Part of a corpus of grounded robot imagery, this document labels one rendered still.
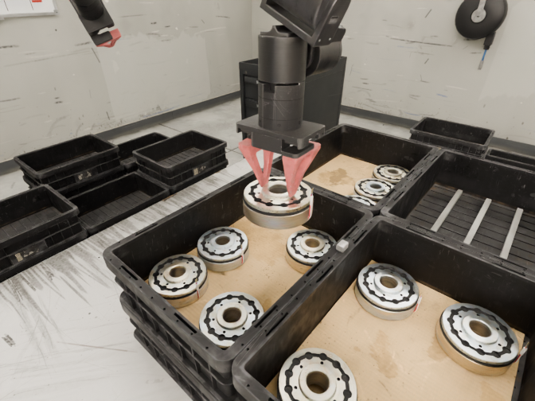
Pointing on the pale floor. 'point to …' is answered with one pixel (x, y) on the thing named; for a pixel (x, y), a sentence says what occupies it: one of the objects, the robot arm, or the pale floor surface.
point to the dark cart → (249, 68)
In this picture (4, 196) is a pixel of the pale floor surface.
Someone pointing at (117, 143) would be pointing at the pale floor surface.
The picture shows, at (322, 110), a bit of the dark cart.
